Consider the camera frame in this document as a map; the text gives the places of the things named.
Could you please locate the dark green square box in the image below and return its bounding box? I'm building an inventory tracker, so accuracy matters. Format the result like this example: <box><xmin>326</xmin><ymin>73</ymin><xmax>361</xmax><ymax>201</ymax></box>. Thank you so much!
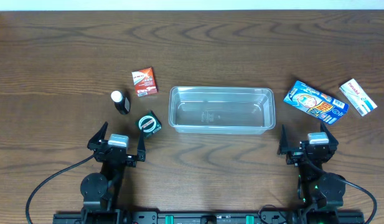
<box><xmin>136</xmin><ymin>111</ymin><xmax>162</xmax><ymax>139</ymax></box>

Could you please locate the black cable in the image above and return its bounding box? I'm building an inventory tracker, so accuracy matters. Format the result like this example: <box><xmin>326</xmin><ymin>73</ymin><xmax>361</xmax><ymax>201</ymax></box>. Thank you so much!
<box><xmin>25</xmin><ymin>154</ymin><xmax>98</xmax><ymax>224</ymax></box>
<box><xmin>305</xmin><ymin>154</ymin><xmax>378</xmax><ymax>224</ymax></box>

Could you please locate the white Panadol box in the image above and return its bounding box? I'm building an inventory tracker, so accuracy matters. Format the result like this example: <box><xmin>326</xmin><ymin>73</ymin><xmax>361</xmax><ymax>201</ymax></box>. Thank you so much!
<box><xmin>339</xmin><ymin>79</ymin><xmax>377</xmax><ymax>116</ymax></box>

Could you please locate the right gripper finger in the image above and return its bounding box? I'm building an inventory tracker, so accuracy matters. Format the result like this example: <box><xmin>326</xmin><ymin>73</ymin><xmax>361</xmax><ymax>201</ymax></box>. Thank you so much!
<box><xmin>278</xmin><ymin>125</ymin><xmax>289</xmax><ymax>155</ymax></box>
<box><xmin>320</xmin><ymin>121</ymin><xmax>339</xmax><ymax>152</ymax></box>

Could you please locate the black bottle white cap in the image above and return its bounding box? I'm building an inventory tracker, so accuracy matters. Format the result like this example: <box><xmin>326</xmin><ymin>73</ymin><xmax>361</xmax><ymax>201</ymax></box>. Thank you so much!
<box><xmin>111</xmin><ymin>90</ymin><xmax>130</xmax><ymax>114</ymax></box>

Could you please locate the right black cable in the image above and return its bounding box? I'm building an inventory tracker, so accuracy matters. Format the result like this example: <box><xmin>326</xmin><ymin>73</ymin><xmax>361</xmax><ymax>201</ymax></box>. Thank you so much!
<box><xmin>305</xmin><ymin>154</ymin><xmax>378</xmax><ymax>224</ymax></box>

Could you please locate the blue cooling patch box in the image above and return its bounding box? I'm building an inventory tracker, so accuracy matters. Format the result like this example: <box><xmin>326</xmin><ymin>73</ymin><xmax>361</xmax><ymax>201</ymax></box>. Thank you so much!
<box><xmin>283</xmin><ymin>81</ymin><xmax>349</xmax><ymax>125</ymax></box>

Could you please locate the left black cable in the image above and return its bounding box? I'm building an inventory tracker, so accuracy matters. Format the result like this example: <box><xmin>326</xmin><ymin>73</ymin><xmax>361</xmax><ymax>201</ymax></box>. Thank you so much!
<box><xmin>25</xmin><ymin>154</ymin><xmax>98</xmax><ymax>224</ymax></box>

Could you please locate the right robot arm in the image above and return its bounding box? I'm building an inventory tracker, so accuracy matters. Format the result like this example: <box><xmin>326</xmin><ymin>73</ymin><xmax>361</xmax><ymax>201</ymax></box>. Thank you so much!
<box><xmin>277</xmin><ymin>123</ymin><xmax>345</xmax><ymax>223</ymax></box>

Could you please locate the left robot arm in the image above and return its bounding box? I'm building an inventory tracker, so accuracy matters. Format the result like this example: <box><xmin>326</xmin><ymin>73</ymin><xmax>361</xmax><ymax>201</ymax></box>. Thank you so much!
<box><xmin>80</xmin><ymin>123</ymin><xmax>146</xmax><ymax>224</ymax></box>

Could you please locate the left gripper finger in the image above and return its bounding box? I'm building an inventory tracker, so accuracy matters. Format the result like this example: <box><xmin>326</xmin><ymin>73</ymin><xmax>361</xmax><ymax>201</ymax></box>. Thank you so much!
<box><xmin>136</xmin><ymin>131</ymin><xmax>146</xmax><ymax>162</ymax></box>
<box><xmin>87</xmin><ymin>122</ymin><xmax>108</xmax><ymax>150</ymax></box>

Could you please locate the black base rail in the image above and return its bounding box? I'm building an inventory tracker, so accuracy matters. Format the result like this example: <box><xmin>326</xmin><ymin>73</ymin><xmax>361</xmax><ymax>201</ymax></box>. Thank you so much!
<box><xmin>52</xmin><ymin>211</ymin><xmax>365</xmax><ymax>224</ymax></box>

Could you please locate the clear plastic container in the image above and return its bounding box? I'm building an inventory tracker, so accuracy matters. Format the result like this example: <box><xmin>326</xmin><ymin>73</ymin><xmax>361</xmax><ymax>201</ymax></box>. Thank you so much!
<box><xmin>168</xmin><ymin>86</ymin><xmax>276</xmax><ymax>135</ymax></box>

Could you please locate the red and white box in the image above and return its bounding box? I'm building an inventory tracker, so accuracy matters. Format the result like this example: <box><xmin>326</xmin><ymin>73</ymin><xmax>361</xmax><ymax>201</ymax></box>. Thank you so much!
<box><xmin>131</xmin><ymin>67</ymin><xmax>158</xmax><ymax>97</ymax></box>

